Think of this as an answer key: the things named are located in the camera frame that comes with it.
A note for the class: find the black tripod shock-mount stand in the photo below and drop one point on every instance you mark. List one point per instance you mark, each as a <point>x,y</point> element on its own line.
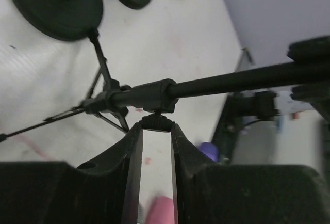
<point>109,101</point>

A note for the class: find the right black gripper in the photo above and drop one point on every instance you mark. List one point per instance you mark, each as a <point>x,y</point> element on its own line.
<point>312,79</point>

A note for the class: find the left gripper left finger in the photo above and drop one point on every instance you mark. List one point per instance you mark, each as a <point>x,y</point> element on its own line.
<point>104,189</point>

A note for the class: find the pink microphone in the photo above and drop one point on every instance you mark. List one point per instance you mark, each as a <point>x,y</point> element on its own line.
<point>161,211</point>

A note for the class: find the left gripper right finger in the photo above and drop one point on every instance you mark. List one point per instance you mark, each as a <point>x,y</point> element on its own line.
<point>205,191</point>

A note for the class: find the dark purple microphone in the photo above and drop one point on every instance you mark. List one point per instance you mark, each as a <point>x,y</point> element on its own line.
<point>210,150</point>

